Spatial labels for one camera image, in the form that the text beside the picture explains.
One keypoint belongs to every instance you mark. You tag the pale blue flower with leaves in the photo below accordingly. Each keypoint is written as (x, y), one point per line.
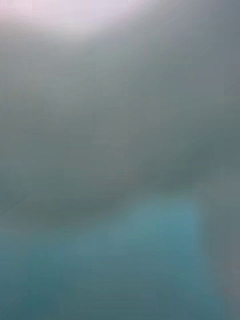
(162, 225)

